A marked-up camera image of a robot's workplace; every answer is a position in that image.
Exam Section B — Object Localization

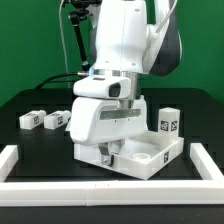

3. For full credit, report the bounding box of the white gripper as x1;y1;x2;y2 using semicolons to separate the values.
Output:
70;76;147;167

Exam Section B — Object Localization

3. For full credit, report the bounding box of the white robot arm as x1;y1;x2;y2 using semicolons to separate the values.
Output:
70;0;182;166

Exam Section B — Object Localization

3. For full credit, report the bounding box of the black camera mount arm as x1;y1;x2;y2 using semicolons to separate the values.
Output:
62;0;102;71

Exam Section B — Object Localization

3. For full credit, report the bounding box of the white cable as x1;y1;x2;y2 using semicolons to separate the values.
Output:
58;0;72;90

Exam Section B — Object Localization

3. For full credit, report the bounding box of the white U-shaped obstacle fence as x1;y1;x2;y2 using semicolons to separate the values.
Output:
0;143;224;207

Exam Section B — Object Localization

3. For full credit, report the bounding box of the white square tabletop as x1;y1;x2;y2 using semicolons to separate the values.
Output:
74;131;184;180

